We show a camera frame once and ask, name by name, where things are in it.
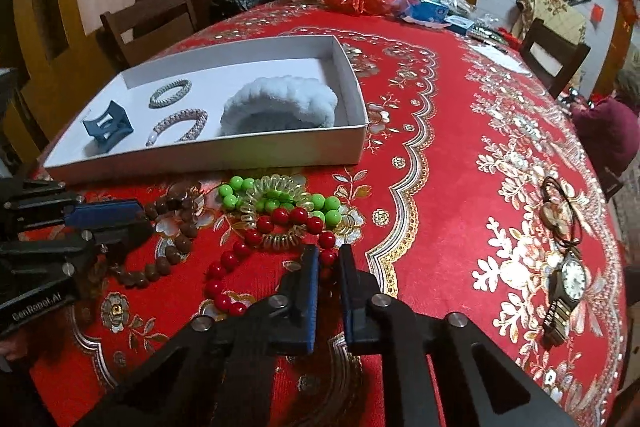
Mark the floral cloth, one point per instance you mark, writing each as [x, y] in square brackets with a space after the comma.
[550, 7]

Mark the red knot decoration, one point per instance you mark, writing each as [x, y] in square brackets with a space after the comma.
[627, 7]

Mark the blue tissue pack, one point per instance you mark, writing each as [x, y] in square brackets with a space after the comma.
[425, 11]

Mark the dark wooden chair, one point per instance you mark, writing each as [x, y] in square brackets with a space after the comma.
[150, 14]
[565, 57]

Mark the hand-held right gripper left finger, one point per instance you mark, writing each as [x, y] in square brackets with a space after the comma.
[310, 297]

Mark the metal wristwatch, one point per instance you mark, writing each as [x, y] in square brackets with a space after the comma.
[572, 277]

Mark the light blue fluffy headband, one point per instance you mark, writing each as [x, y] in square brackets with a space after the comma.
[280, 97]

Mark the small blue box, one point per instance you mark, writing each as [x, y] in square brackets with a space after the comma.
[457, 24]

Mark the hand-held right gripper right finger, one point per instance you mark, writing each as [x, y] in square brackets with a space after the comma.
[347, 302]

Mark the white paper sheet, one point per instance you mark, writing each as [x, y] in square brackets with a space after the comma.
[500, 57]

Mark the white cardboard box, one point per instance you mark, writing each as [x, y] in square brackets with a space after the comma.
[225, 67]

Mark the small red flag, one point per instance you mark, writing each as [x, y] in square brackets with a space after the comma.
[597, 13]

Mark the blue hair claw clip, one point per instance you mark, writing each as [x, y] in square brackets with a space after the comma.
[95, 127]

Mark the clear plastic bag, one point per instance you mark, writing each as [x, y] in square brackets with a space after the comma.
[455, 2]

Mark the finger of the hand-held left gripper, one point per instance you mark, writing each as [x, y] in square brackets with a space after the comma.
[100, 213]
[120, 234]

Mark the small wooden stool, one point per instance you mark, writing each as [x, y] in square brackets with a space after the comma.
[610, 184]

